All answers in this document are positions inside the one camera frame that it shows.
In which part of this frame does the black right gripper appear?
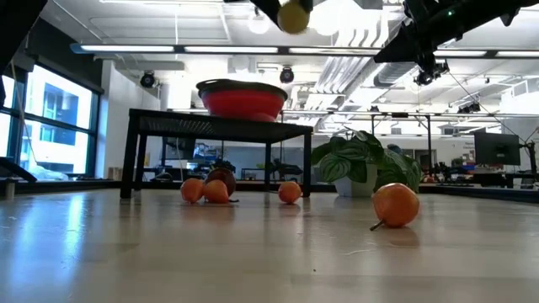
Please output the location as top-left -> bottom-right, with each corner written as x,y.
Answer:
374,0 -> 477,71

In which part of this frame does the black perforated metal rack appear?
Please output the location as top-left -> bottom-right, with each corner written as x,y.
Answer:
120,108 -> 315,199

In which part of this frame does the white round ceiling lamp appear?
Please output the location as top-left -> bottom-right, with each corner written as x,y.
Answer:
247,6 -> 271,35

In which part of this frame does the green plant white pot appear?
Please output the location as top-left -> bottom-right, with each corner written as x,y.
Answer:
311,128 -> 423,199

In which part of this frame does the black metal gantry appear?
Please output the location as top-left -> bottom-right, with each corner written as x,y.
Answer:
315,109 -> 435,169

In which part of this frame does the long linear ceiling light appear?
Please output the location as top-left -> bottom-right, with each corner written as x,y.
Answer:
69,41 -> 539,60

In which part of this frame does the red collapsible colander grey rim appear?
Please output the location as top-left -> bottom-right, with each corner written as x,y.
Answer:
195,78 -> 290,123

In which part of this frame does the large window black frame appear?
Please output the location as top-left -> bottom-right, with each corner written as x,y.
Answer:
0,62 -> 104,180

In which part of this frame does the dark red apple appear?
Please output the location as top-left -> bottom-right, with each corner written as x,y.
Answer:
205,167 -> 237,199

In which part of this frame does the silver round ventilation duct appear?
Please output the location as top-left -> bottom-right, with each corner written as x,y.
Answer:
372,61 -> 422,88

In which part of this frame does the black computer monitor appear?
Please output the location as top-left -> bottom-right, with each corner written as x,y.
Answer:
473,131 -> 522,167

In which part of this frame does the yellow lemon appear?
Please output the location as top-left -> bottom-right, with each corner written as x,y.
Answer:
276,0 -> 312,35

